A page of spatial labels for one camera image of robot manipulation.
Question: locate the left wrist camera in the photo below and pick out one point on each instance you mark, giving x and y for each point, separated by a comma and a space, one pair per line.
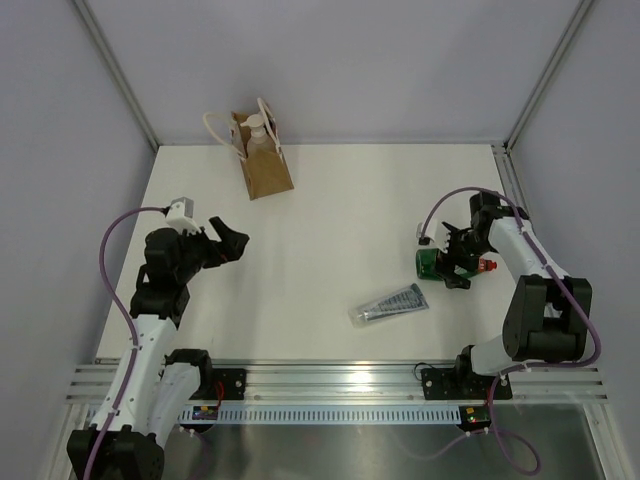
180, 216

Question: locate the silver squeeze tube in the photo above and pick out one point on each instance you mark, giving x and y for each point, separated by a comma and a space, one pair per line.
406, 300

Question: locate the aluminium frame post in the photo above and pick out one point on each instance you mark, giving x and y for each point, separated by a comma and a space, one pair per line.
98, 39
553, 64

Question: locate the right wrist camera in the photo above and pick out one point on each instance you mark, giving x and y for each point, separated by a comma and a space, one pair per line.
435, 235

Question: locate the beige pump bottle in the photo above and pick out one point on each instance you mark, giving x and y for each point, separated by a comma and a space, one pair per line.
260, 140

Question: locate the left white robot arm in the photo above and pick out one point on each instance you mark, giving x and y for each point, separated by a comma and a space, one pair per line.
126, 437

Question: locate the aluminium mounting rail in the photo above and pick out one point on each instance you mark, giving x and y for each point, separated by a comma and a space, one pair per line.
398, 383

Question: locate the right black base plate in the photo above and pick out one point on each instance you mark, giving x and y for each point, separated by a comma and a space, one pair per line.
448, 384

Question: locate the left aluminium frame post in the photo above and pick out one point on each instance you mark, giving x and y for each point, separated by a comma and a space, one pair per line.
98, 39

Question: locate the right side aluminium rail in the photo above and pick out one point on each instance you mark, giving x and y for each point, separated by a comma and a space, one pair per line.
510, 182

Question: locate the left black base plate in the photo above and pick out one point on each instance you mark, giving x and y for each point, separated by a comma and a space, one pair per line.
227, 383

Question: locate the right aluminium frame post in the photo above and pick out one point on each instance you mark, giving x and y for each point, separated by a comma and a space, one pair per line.
553, 64

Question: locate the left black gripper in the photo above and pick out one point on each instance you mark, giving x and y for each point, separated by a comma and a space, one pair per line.
218, 251

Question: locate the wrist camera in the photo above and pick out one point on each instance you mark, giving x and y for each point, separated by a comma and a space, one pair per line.
180, 216
435, 235

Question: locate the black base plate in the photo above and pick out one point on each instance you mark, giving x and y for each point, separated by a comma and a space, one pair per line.
227, 383
448, 384

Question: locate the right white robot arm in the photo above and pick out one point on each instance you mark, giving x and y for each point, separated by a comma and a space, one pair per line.
547, 322

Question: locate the burlap watermelon canvas bag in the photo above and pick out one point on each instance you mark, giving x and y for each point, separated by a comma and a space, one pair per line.
264, 173

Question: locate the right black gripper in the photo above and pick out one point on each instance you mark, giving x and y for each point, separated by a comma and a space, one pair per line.
451, 279

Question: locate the white slotted cable duct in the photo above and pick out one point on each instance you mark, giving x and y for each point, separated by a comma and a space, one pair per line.
333, 415

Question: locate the green dish soap bottle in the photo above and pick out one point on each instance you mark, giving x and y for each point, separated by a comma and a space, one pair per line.
425, 261

